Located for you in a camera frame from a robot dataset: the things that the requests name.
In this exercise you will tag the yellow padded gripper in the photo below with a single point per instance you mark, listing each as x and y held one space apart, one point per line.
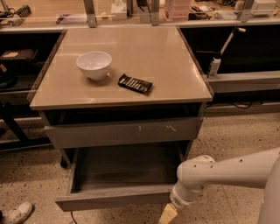
179 201

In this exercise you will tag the grey drawer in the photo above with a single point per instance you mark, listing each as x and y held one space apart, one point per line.
120 176
116 133

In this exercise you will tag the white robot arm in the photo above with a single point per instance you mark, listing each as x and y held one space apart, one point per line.
256 170

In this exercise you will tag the grey top drawer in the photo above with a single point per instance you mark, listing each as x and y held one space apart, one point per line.
116 133

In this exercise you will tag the grey drawer cabinet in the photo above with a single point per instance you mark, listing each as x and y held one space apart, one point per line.
64 95

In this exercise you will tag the black snack bar packet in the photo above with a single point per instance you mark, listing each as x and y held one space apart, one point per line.
134 84

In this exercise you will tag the white sneaker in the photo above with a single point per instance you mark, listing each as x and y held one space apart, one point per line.
18 214

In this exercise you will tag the white spray bottle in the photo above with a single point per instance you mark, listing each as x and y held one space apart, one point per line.
214 66

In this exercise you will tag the white ceramic bowl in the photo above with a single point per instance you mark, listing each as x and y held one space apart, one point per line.
94 65

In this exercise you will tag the pink stacked trays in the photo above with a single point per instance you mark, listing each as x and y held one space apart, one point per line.
177 10

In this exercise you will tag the white tissue box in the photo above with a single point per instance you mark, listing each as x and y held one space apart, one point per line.
119 10

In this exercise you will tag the black case on shelf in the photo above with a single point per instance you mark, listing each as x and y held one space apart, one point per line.
24 54

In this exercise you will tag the white box on bench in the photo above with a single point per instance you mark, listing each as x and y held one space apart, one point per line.
263 7

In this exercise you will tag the black coiled device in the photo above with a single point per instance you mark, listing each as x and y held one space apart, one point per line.
24 11

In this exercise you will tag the white handled tool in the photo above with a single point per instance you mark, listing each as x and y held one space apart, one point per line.
231 35

